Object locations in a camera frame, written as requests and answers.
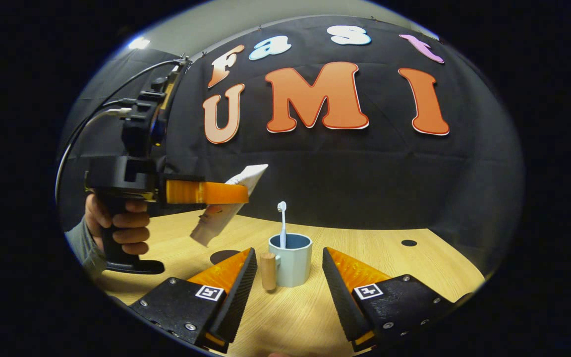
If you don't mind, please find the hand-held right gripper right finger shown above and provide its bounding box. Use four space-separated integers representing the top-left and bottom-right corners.
322 246 452 353

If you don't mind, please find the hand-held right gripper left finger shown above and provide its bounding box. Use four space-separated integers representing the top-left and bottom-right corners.
129 247 258 354

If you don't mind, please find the white toothpaste tube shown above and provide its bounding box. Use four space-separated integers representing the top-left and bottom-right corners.
190 164 270 247

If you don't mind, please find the round dark brown coaster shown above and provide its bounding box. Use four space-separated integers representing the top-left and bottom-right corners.
210 249 241 266

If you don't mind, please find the pale green cup wooden handle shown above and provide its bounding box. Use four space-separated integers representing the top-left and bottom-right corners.
260 233 314 292

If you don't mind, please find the white toothbrush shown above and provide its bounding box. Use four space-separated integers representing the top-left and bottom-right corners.
277 201 287 248

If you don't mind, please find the wooden desktop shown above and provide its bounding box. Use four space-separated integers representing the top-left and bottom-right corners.
95 211 487 357

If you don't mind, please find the black backdrop cloth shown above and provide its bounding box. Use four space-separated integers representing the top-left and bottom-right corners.
57 15 524 273

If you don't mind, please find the white cable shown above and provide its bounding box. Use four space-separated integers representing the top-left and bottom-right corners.
65 107 132 164

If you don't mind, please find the black cable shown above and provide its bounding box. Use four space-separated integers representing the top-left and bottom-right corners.
55 59 189 199

